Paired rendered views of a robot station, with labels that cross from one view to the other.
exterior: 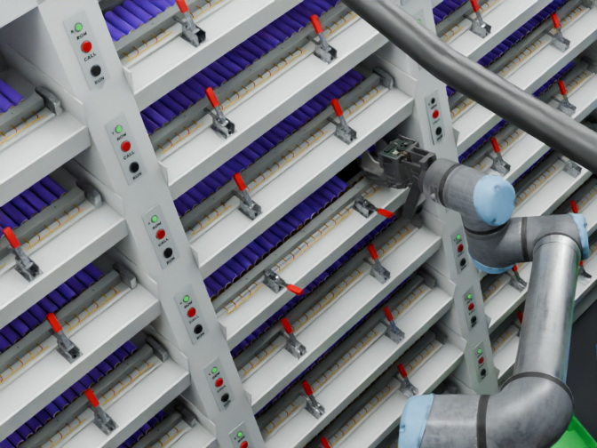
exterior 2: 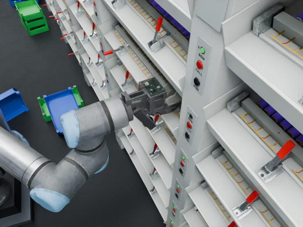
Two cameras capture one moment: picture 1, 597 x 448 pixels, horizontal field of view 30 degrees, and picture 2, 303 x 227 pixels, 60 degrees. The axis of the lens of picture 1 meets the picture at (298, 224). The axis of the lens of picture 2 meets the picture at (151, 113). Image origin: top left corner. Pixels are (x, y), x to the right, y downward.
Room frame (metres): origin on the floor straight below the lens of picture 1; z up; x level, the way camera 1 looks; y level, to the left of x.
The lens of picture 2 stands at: (1.92, -0.75, 1.51)
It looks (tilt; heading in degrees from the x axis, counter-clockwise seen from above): 49 degrees down; 97
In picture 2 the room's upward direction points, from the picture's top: straight up
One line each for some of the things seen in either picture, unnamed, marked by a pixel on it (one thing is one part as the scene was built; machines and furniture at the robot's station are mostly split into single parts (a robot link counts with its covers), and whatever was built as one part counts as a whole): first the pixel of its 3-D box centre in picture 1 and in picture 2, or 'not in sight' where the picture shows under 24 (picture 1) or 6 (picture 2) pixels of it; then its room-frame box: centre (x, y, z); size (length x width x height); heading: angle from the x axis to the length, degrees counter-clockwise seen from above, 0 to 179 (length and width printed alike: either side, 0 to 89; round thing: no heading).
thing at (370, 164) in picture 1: (367, 161); (172, 85); (1.91, -0.18, 0.97); 0.09 x 0.03 x 0.06; 39
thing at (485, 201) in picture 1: (478, 196); (86, 124); (1.70, -0.35, 0.97); 0.12 x 0.09 x 0.10; 35
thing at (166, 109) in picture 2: not in sight; (165, 105); (1.90, -0.24, 0.95); 0.09 x 0.05 x 0.02; 30
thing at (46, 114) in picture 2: not in sight; (61, 102); (1.06, 0.53, 0.04); 0.30 x 0.20 x 0.08; 35
